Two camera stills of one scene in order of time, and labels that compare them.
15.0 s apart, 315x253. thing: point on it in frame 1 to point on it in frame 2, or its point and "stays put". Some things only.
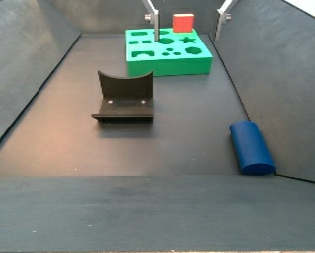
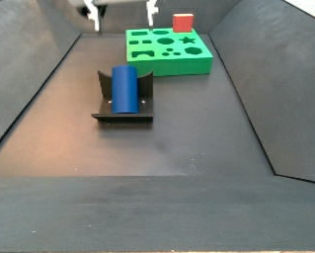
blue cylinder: (254, 154) to (125, 89)
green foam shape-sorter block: (179, 53) stays put
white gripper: (154, 17) to (94, 13)
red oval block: (182, 22) stays put
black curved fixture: (127, 98) stays put
